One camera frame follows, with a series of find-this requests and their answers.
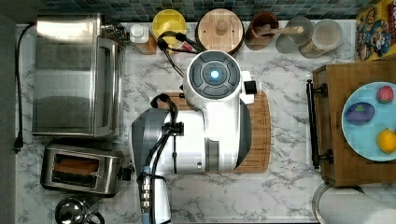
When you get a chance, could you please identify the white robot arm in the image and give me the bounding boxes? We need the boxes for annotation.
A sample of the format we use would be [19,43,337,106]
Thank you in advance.
[128,50,257,224]

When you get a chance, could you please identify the black toaster lever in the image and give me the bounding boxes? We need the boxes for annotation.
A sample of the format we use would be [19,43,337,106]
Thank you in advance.
[117,166,134,181]

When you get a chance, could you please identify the stainless steel toaster oven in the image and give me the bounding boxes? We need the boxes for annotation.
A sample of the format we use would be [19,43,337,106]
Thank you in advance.
[32,13,126,137]

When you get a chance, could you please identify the bread slice in toaster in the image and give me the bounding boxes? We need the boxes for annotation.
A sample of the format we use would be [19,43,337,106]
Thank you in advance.
[54,158,99,175]

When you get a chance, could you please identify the bamboo cutting board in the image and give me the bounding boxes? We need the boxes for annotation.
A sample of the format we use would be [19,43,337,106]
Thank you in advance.
[156,92,271,175]

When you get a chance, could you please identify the dark canister with wooden lid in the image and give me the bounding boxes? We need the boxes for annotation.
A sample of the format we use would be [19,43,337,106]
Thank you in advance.
[195,8,245,54]

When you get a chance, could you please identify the brown wooden utensil cup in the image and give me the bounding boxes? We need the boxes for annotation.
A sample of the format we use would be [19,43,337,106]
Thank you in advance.
[245,12,278,50]

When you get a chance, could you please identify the small spice jar white lid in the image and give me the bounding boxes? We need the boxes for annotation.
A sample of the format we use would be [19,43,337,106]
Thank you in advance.
[130,24,157,55]

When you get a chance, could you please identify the yellow mug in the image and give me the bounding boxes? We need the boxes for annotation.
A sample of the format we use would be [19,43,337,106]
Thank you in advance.
[152,9,187,38]

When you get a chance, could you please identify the wooden spoon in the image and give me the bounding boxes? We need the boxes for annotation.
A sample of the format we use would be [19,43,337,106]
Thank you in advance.
[255,24,304,35]

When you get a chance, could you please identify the clear glass jar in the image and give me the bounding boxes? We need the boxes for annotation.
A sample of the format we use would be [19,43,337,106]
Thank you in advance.
[276,16,314,53]

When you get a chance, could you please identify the wooden drawer box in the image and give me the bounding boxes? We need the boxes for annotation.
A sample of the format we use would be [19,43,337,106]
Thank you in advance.
[306,61,396,187]

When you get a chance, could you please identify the shiny metal kettle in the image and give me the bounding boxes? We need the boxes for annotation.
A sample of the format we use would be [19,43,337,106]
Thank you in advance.
[55,196,106,224]

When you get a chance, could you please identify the purple toy eggplant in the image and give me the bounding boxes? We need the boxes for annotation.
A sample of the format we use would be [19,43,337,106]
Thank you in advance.
[344,102,375,125]

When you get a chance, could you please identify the white paper towel roll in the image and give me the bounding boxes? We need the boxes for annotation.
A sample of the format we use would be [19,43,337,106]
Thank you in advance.
[312,183,396,224]

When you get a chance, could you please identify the light blue plate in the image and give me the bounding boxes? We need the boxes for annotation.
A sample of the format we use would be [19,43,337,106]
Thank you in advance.
[341,82,396,161]

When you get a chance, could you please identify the red toy strawberry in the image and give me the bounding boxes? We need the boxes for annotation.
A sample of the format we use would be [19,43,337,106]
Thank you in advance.
[376,86,394,104]

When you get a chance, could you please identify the yellow toy lemon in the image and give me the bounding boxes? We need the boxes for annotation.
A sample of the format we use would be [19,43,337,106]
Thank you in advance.
[376,129,396,154]

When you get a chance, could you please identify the colourful cereal box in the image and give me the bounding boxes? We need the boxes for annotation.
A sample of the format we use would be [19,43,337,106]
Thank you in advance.
[356,0,396,62]

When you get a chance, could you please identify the black power cord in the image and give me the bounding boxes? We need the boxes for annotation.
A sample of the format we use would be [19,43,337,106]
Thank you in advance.
[12,23,35,154]

